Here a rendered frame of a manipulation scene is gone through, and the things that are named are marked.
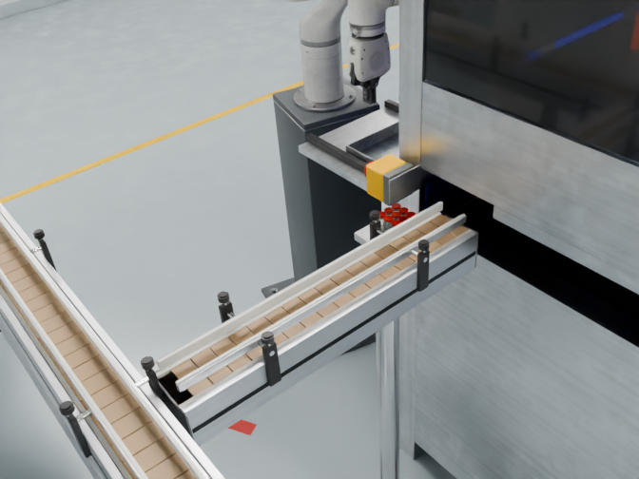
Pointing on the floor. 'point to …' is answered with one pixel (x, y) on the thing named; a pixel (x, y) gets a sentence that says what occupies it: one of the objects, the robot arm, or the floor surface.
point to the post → (410, 141)
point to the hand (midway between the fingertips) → (369, 94)
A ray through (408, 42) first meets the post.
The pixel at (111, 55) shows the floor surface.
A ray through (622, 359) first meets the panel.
